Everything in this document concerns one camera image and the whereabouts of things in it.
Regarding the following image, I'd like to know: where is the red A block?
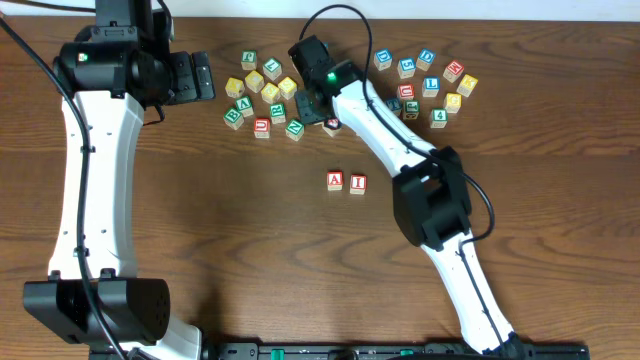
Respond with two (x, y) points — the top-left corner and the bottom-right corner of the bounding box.
(327, 171), (344, 191)

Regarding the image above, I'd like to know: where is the red I block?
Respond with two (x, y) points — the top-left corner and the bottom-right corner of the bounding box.
(349, 174), (367, 195)

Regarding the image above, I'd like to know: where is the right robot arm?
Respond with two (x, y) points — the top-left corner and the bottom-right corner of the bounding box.
(288, 36), (524, 359)

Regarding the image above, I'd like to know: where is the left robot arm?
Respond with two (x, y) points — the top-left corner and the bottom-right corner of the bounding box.
(23, 0), (215, 359)

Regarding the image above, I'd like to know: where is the red E block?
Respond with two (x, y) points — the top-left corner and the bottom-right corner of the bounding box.
(323, 118), (342, 137)

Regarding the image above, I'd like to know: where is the green N block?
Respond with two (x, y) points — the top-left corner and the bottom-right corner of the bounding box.
(285, 119), (305, 141)

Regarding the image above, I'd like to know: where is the yellow block plain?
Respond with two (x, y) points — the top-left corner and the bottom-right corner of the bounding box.
(278, 77), (298, 100)

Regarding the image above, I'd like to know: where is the green R block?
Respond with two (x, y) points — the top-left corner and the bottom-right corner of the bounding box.
(270, 103), (286, 124)

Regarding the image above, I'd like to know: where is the yellow K block left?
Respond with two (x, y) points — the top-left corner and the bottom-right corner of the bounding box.
(225, 77), (245, 99)

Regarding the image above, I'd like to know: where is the yellow k block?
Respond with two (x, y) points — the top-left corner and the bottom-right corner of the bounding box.
(225, 77), (245, 99)
(456, 74), (478, 97)

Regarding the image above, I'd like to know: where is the yellow S block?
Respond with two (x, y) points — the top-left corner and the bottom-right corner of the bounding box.
(260, 83), (280, 105)

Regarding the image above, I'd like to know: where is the red U block left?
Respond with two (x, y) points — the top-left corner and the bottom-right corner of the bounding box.
(254, 118), (271, 139)

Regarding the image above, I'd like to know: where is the red u block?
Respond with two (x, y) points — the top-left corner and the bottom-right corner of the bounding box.
(254, 118), (271, 139)
(396, 84), (415, 101)

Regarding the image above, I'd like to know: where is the green 7 block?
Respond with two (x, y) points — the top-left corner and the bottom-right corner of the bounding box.
(263, 57), (282, 81)

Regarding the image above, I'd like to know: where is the green B block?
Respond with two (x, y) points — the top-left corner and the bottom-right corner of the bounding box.
(223, 107), (244, 130)

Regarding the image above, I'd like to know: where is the green A block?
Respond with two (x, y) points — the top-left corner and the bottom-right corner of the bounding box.
(235, 96), (254, 117)

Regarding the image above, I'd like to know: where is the yellow C block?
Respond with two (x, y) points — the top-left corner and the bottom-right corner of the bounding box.
(245, 70), (265, 93)

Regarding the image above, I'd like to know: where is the blue T block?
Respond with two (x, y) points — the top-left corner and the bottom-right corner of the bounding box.
(385, 98), (403, 117)

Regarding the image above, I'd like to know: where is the blue d block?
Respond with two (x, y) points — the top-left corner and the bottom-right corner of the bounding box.
(416, 48), (436, 71)
(374, 48), (393, 71)

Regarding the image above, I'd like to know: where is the red U block right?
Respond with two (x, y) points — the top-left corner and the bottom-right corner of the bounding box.
(396, 84), (415, 101)

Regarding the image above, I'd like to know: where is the green J block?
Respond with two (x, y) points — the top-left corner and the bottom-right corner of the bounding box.
(402, 100), (420, 120)

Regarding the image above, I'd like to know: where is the blue 5 block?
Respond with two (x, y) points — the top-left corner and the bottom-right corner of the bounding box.
(398, 58), (416, 79)

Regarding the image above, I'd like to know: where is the blue L block right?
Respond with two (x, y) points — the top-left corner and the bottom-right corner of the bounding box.
(422, 76), (440, 98)

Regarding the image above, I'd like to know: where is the blue D block right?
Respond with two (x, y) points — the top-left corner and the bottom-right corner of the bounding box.
(416, 48), (436, 71)

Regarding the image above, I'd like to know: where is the green 4 block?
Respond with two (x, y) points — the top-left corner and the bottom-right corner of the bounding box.
(430, 108), (448, 129)

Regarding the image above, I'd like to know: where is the yellow G block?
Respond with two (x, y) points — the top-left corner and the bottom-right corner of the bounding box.
(443, 93), (462, 114)

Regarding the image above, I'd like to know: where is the red K block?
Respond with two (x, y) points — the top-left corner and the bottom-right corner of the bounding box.
(443, 60), (464, 83)

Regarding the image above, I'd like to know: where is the yellow K block right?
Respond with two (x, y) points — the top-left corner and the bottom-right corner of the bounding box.
(456, 74), (478, 97)

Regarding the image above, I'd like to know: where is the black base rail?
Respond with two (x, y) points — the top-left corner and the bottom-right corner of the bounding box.
(202, 342), (591, 360)

